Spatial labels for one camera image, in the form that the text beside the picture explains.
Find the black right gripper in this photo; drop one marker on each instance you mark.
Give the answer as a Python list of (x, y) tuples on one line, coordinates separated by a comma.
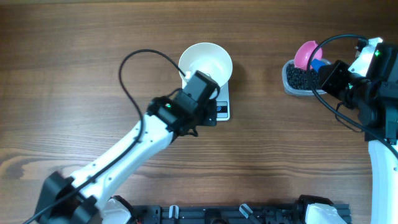
[(325, 78)]

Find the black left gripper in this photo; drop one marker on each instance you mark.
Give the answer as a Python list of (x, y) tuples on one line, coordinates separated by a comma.
[(208, 115)]

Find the pink scoop with blue handle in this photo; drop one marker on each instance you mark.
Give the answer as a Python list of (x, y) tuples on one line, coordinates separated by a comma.
[(303, 54)]

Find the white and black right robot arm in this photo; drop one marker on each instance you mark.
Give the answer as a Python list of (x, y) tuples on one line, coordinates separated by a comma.
[(370, 86)]

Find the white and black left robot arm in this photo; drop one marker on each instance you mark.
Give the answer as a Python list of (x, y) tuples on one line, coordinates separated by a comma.
[(82, 197)]

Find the white digital kitchen scale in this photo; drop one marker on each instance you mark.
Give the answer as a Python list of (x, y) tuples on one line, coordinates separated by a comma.
[(223, 105)]

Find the white bowl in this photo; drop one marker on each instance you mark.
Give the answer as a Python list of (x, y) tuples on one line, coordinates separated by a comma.
[(208, 58)]

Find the black beans in container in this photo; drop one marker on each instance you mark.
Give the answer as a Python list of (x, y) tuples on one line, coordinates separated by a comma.
[(297, 78)]

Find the clear plastic container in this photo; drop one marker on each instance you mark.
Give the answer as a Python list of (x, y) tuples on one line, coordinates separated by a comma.
[(288, 89)]

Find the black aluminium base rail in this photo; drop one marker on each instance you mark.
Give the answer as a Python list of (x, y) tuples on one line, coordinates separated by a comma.
[(278, 214)]

